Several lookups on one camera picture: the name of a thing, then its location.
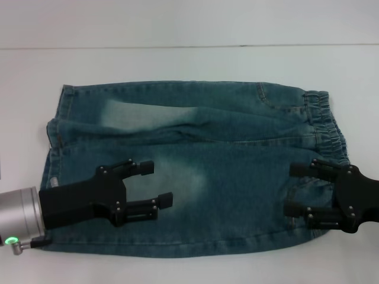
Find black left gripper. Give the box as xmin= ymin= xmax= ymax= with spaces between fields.
xmin=38 ymin=159 xmax=174 ymax=230

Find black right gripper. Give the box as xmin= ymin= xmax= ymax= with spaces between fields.
xmin=283 ymin=158 xmax=379 ymax=235

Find blue washed denim shorts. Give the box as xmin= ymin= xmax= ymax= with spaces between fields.
xmin=40 ymin=79 xmax=355 ymax=250

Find silver cable plug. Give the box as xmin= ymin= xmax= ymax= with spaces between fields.
xmin=11 ymin=235 xmax=52 ymax=255

